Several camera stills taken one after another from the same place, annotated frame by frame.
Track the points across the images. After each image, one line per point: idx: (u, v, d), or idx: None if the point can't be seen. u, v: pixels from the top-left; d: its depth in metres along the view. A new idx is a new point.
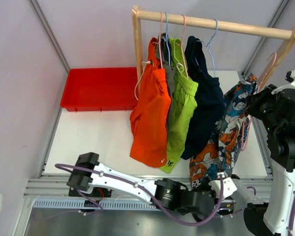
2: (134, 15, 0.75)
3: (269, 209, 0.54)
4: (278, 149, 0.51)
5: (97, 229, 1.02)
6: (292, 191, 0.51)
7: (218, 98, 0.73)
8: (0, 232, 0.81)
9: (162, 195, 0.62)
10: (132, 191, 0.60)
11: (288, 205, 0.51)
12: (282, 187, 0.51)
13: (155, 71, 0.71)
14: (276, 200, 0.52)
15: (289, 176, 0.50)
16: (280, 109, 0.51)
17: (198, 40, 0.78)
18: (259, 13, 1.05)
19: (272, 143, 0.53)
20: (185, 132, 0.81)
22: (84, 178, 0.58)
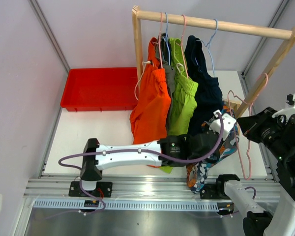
2: (134, 15, 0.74)
3: (272, 227, 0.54)
4: (290, 181, 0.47)
5: (97, 229, 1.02)
6: None
7: (218, 99, 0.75)
8: (0, 232, 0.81)
9: (169, 150, 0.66)
10: (138, 157, 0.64)
11: (292, 232, 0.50)
12: (290, 214, 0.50)
13: (156, 71, 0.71)
14: (281, 222, 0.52)
15: None
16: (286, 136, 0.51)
17: (198, 40, 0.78)
18: (259, 12, 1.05)
19: (283, 174, 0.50)
20: (185, 132, 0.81)
22: (91, 163, 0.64)
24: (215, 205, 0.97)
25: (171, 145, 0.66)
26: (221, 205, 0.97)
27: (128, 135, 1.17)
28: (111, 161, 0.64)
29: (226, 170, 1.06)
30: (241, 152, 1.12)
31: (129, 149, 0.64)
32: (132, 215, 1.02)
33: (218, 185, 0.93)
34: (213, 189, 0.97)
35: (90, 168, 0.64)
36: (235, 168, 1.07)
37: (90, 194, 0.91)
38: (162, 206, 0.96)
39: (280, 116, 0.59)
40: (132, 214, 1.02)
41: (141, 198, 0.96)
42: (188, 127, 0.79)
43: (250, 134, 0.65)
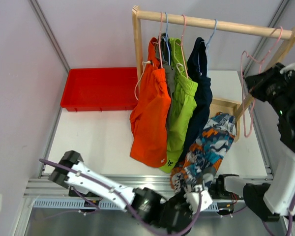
2: (134, 15, 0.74)
3: (272, 189, 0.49)
4: (290, 133, 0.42)
5: (97, 228, 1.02)
6: None
7: (205, 99, 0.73)
8: (0, 232, 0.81)
9: (139, 206, 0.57)
10: (106, 196, 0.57)
11: (292, 190, 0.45)
12: (290, 169, 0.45)
13: (156, 71, 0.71)
14: (281, 180, 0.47)
15: None
16: None
17: (203, 41, 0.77)
18: (259, 12, 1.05)
19: (284, 128, 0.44)
20: (184, 133, 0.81)
22: (60, 176, 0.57)
24: (215, 205, 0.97)
25: (143, 202, 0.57)
26: (221, 205, 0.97)
27: (128, 135, 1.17)
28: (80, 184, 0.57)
29: (226, 170, 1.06)
30: (241, 152, 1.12)
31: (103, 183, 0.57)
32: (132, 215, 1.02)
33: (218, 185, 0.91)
34: (213, 189, 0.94)
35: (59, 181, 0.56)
36: (235, 168, 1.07)
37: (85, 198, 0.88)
38: None
39: (288, 72, 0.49)
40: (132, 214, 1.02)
41: None
42: (186, 128, 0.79)
43: (254, 92, 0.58)
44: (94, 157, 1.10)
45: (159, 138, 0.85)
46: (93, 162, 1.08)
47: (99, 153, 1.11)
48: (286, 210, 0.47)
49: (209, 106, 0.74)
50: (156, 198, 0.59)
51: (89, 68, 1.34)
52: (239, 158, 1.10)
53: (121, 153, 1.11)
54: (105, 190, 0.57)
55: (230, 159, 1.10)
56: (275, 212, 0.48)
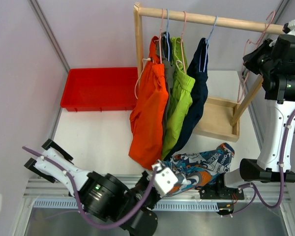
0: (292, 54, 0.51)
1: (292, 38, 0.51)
2: (136, 12, 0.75)
3: (260, 151, 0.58)
4: (270, 84, 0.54)
5: (97, 229, 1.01)
6: (283, 124, 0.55)
7: (199, 93, 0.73)
8: None
9: (93, 193, 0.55)
10: (62, 179, 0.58)
11: (280, 138, 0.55)
12: (274, 120, 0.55)
13: (155, 67, 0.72)
14: (268, 135, 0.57)
15: (279, 108, 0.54)
16: (276, 52, 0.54)
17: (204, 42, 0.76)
18: (258, 12, 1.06)
19: (265, 81, 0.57)
20: (178, 131, 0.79)
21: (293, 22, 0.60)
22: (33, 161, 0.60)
24: (215, 205, 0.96)
25: (94, 188, 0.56)
26: (221, 205, 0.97)
27: (128, 135, 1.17)
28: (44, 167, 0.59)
29: None
30: (241, 151, 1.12)
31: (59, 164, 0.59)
32: None
33: (218, 183, 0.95)
34: (213, 189, 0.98)
35: (30, 165, 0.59)
36: (235, 167, 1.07)
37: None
38: (162, 206, 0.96)
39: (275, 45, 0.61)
40: None
41: None
42: (181, 125, 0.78)
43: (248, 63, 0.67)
44: (95, 156, 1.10)
45: (154, 135, 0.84)
46: (93, 162, 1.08)
47: (100, 152, 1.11)
48: (276, 163, 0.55)
49: (203, 102, 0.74)
50: (116, 188, 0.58)
51: (89, 68, 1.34)
52: (239, 157, 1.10)
53: (121, 152, 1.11)
54: (59, 172, 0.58)
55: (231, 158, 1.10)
56: (267, 167, 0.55)
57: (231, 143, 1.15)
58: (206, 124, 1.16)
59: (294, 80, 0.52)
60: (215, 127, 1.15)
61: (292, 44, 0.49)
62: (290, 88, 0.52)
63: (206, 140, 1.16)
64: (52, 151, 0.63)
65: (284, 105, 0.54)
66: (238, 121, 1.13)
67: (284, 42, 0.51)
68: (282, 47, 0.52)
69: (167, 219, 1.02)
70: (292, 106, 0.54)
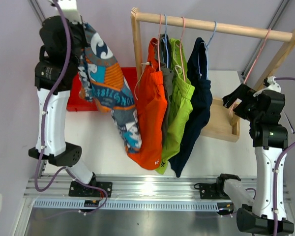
0: (273, 108, 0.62)
1: (273, 94, 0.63)
2: (133, 17, 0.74)
3: (255, 197, 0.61)
4: (255, 133, 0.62)
5: (97, 229, 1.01)
6: (272, 169, 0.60)
7: (205, 101, 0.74)
8: None
9: (44, 76, 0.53)
10: (52, 144, 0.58)
11: (270, 184, 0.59)
12: (263, 166, 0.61)
13: (153, 74, 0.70)
14: (260, 183, 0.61)
15: (267, 154, 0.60)
16: (261, 105, 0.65)
17: (203, 42, 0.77)
18: (261, 12, 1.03)
19: (251, 129, 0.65)
20: (180, 134, 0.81)
21: (271, 78, 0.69)
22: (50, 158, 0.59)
24: (215, 205, 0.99)
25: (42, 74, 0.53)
26: (221, 205, 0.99)
27: None
28: (53, 142, 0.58)
29: (227, 170, 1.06)
30: (241, 151, 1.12)
31: (43, 123, 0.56)
32: (132, 215, 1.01)
33: (218, 184, 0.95)
34: (213, 189, 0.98)
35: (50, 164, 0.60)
36: (234, 168, 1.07)
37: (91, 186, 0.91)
38: (162, 206, 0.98)
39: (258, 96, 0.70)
40: (132, 213, 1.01)
41: (141, 198, 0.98)
42: (182, 130, 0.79)
43: (236, 111, 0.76)
44: (94, 156, 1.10)
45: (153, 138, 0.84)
46: (93, 162, 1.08)
47: (99, 152, 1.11)
48: (271, 210, 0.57)
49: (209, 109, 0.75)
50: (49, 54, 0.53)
51: None
52: (239, 158, 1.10)
53: (121, 153, 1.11)
54: (54, 99, 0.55)
55: (230, 159, 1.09)
56: (262, 213, 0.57)
57: (232, 144, 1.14)
58: (206, 125, 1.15)
59: (276, 130, 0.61)
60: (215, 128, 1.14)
61: (273, 101, 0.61)
62: (272, 135, 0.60)
63: (206, 140, 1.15)
64: (38, 141, 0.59)
65: (270, 151, 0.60)
66: (238, 122, 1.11)
67: (266, 98, 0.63)
68: (266, 102, 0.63)
69: (167, 219, 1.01)
70: (277, 151, 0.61)
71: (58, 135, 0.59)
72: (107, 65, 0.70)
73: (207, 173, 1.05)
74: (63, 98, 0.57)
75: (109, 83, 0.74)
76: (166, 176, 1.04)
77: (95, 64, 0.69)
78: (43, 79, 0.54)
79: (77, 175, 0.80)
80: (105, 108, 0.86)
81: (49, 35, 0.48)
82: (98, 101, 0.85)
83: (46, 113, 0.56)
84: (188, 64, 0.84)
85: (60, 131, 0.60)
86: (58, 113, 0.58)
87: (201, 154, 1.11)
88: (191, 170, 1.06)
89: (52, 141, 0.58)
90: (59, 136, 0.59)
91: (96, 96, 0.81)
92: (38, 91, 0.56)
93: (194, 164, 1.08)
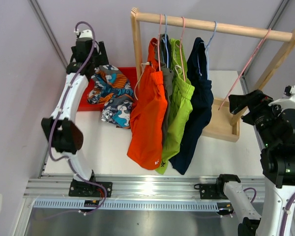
0: (294, 138, 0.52)
1: None
2: (133, 17, 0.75)
3: (260, 225, 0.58)
4: (268, 166, 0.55)
5: (97, 228, 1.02)
6: (282, 207, 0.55)
7: (206, 101, 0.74)
8: (0, 232, 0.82)
9: (74, 67, 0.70)
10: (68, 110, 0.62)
11: (278, 223, 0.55)
12: (273, 202, 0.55)
13: (153, 74, 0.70)
14: (266, 216, 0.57)
15: (279, 192, 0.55)
16: (278, 129, 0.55)
17: (202, 42, 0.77)
18: (261, 11, 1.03)
19: (264, 159, 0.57)
20: (180, 135, 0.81)
21: None
22: (64, 122, 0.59)
24: (215, 205, 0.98)
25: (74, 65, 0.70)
26: (221, 205, 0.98)
27: (127, 135, 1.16)
28: (70, 109, 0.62)
29: (226, 170, 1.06)
30: (241, 151, 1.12)
31: (67, 93, 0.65)
32: (132, 215, 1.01)
33: (218, 184, 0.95)
34: (213, 189, 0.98)
35: (64, 125, 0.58)
36: (235, 169, 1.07)
37: (92, 183, 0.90)
38: (162, 206, 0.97)
39: (275, 105, 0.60)
40: (132, 213, 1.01)
41: (140, 198, 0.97)
42: (182, 130, 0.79)
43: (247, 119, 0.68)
44: (93, 157, 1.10)
45: (153, 138, 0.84)
46: (92, 162, 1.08)
47: (100, 152, 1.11)
48: None
49: (211, 108, 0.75)
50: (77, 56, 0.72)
51: None
52: (238, 158, 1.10)
53: (121, 152, 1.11)
54: (79, 77, 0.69)
55: (230, 160, 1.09)
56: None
57: (231, 144, 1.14)
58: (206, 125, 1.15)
59: (294, 165, 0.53)
60: (215, 127, 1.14)
61: None
62: (289, 172, 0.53)
63: (206, 140, 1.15)
64: (54, 111, 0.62)
65: (283, 190, 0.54)
66: (238, 121, 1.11)
67: (287, 125, 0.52)
68: (286, 128, 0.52)
69: (168, 219, 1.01)
70: (292, 190, 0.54)
71: (74, 109, 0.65)
72: (117, 73, 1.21)
73: (207, 173, 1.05)
74: (84, 82, 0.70)
75: (116, 84, 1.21)
76: (166, 176, 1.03)
77: (109, 74, 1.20)
78: (73, 68, 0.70)
79: (77, 169, 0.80)
80: (106, 99, 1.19)
81: (82, 43, 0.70)
82: (102, 98, 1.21)
83: (71, 86, 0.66)
84: (188, 64, 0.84)
85: (75, 106, 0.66)
86: (79, 91, 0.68)
87: (201, 154, 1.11)
88: (190, 170, 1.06)
89: (68, 108, 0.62)
90: (73, 110, 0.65)
91: (103, 93, 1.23)
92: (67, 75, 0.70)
93: (193, 164, 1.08)
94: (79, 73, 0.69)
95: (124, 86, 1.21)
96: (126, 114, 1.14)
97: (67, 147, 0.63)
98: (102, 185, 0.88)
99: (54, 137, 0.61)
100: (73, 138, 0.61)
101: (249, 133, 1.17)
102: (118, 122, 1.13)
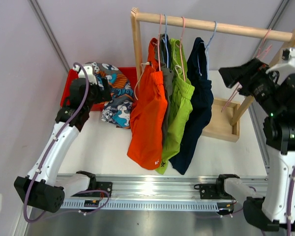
0: None
1: None
2: (133, 17, 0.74)
3: (267, 198, 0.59)
4: (272, 133, 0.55)
5: (96, 229, 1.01)
6: (288, 175, 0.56)
7: (206, 101, 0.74)
8: (0, 231, 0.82)
9: (65, 114, 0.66)
10: (46, 171, 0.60)
11: (285, 190, 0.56)
12: (279, 171, 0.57)
13: (153, 74, 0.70)
14: (274, 187, 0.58)
15: (284, 159, 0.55)
16: (280, 96, 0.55)
17: (202, 42, 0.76)
18: (261, 12, 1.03)
19: (267, 127, 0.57)
20: (180, 135, 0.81)
21: None
22: (39, 186, 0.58)
24: (215, 205, 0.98)
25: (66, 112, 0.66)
26: (221, 205, 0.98)
27: (127, 135, 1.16)
28: (50, 168, 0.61)
29: (226, 170, 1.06)
30: (241, 151, 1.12)
31: (50, 147, 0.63)
32: (132, 214, 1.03)
33: (218, 184, 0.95)
34: (213, 189, 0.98)
35: (40, 188, 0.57)
36: (235, 168, 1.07)
37: (90, 190, 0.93)
38: (162, 206, 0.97)
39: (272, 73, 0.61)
40: (132, 213, 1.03)
41: (141, 198, 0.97)
42: (182, 129, 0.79)
43: (243, 91, 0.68)
44: (93, 157, 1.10)
45: (153, 138, 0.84)
46: (93, 162, 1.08)
47: (99, 152, 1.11)
48: (283, 215, 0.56)
49: (211, 108, 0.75)
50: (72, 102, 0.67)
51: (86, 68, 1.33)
52: (239, 158, 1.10)
53: (121, 152, 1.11)
54: (68, 129, 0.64)
55: (230, 160, 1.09)
56: (274, 218, 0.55)
57: (231, 144, 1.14)
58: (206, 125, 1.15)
59: None
60: (215, 127, 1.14)
61: None
62: (293, 137, 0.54)
63: (206, 140, 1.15)
64: (33, 169, 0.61)
65: (289, 157, 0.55)
66: (238, 121, 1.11)
67: (291, 90, 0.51)
68: (290, 94, 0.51)
69: (167, 219, 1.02)
70: None
71: (56, 166, 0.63)
72: (117, 73, 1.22)
73: (207, 173, 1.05)
74: (73, 134, 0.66)
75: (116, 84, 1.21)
76: (166, 176, 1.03)
77: (110, 74, 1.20)
78: (64, 117, 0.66)
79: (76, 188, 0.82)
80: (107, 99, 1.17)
81: (77, 89, 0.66)
82: None
83: (56, 139, 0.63)
84: (188, 63, 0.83)
85: (59, 162, 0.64)
86: (65, 144, 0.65)
87: (201, 154, 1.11)
88: (191, 170, 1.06)
89: (47, 169, 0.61)
90: (55, 166, 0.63)
91: None
92: (56, 124, 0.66)
93: (194, 164, 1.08)
94: (68, 123, 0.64)
95: (124, 86, 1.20)
96: (126, 114, 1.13)
97: (42, 208, 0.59)
98: (102, 191, 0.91)
99: (29, 199, 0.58)
100: (48, 202, 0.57)
101: (249, 133, 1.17)
102: (118, 122, 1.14)
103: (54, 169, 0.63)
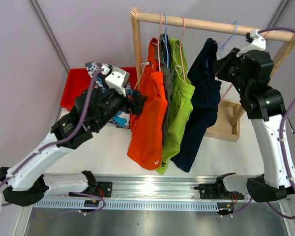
0: (263, 73, 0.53)
1: (260, 57, 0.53)
2: (133, 17, 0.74)
3: (267, 170, 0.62)
4: (251, 106, 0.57)
5: (96, 229, 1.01)
6: (277, 139, 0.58)
7: (212, 101, 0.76)
8: None
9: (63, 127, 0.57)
10: (16, 180, 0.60)
11: (280, 154, 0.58)
12: (268, 138, 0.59)
13: (153, 74, 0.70)
14: (269, 158, 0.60)
15: (267, 124, 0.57)
16: (248, 71, 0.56)
17: (215, 42, 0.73)
18: (261, 12, 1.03)
19: (244, 102, 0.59)
20: (180, 135, 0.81)
21: (254, 32, 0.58)
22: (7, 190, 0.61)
24: (215, 205, 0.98)
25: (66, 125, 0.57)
26: (221, 205, 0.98)
27: (127, 135, 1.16)
28: (21, 178, 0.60)
29: (227, 169, 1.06)
30: (241, 150, 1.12)
31: (30, 158, 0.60)
32: (132, 215, 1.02)
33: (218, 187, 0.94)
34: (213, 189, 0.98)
35: (8, 194, 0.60)
36: (235, 168, 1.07)
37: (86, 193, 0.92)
38: (162, 206, 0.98)
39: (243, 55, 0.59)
40: (132, 213, 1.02)
41: (141, 198, 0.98)
42: (183, 130, 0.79)
43: (221, 75, 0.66)
44: (93, 157, 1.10)
45: (153, 137, 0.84)
46: (93, 162, 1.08)
47: (99, 152, 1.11)
48: (286, 178, 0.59)
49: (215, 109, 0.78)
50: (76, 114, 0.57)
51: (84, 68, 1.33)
52: (239, 158, 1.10)
53: (121, 152, 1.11)
54: (52, 148, 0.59)
55: (230, 160, 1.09)
56: (279, 185, 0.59)
57: (231, 144, 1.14)
58: None
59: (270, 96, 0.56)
60: (215, 127, 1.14)
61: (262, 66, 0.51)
62: (269, 103, 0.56)
63: (206, 140, 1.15)
64: (12, 169, 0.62)
65: (272, 121, 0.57)
66: (238, 121, 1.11)
67: (254, 63, 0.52)
68: (254, 68, 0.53)
69: (167, 219, 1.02)
70: (277, 117, 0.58)
71: (31, 177, 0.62)
72: None
73: (207, 172, 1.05)
74: (60, 153, 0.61)
75: None
76: (166, 176, 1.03)
77: None
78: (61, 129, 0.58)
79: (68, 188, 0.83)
80: None
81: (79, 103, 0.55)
82: None
83: (38, 153, 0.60)
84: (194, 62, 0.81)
85: (36, 172, 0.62)
86: (48, 159, 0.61)
87: (201, 154, 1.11)
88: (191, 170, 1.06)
89: (18, 178, 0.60)
90: (32, 175, 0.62)
91: None
92: (49, 133, 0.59)
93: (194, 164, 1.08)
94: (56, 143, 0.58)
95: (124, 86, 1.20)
96: (126, 114, 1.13)
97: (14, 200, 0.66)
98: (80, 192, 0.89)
99: None
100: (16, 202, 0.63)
101: (250, 133, 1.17)
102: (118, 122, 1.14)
103: (29, 179, 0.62)
